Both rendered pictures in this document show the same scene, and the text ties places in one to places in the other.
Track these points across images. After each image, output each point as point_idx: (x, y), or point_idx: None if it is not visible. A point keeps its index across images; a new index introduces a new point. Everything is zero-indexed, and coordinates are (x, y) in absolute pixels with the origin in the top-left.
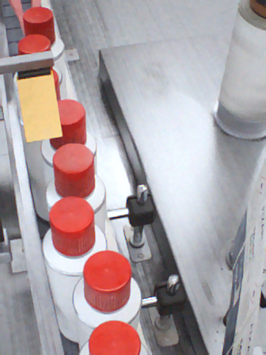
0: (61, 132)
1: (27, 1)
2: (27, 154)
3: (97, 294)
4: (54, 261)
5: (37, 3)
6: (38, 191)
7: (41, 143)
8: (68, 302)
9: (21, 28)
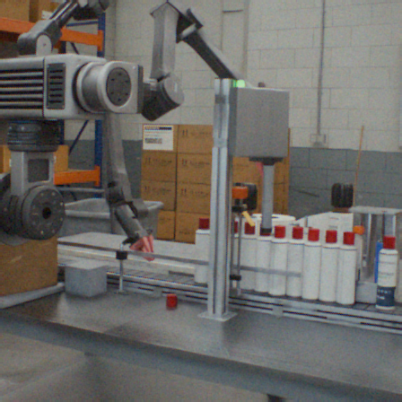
0: (255, 223)
1: (110, 267)
2: (231, 252)
3: (301, 230)
4: (281, 240)
5: (152, 245)
6: (233, 270)
7: (243, 237)
8: (284, 261)
9: (149, 257)
